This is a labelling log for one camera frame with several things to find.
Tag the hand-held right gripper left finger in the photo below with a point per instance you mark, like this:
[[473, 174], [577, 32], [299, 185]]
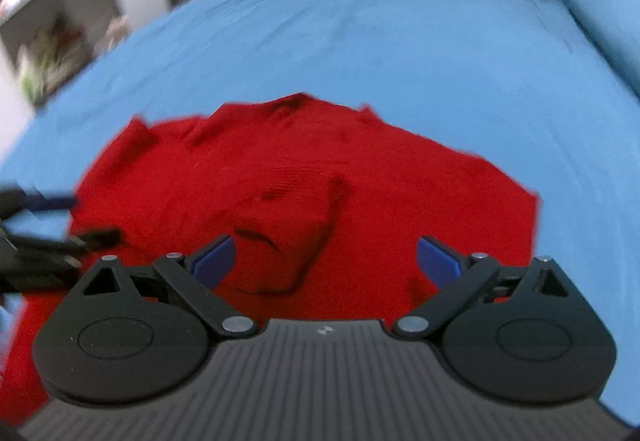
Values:
[[216, 261]]

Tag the blue bed sheet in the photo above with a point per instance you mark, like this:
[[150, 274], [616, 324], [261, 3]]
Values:
[[350, 51]]

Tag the grey shelf unit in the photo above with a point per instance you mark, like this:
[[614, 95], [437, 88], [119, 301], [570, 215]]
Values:
[[65, 11]]

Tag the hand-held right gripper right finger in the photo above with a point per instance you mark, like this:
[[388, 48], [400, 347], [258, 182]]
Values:
[[438, 263]]

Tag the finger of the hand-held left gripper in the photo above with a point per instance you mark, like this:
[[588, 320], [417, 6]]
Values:
[[95, 238], [49, 201]]

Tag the red knitted sweater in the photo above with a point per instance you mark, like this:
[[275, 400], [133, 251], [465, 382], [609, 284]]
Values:
[[305, 201]]

